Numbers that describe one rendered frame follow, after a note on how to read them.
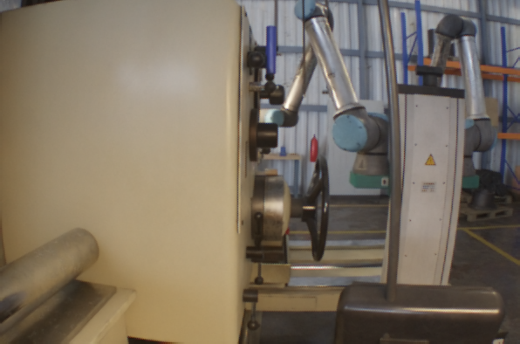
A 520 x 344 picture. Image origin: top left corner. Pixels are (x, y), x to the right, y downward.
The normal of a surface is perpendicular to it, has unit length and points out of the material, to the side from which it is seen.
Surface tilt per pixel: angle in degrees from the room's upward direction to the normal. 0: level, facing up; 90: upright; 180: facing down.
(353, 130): 94
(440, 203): 90
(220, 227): 90
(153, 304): 90
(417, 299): 20
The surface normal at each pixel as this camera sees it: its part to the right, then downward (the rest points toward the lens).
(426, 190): -0.08, 0.08
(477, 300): -0.10, -0.91
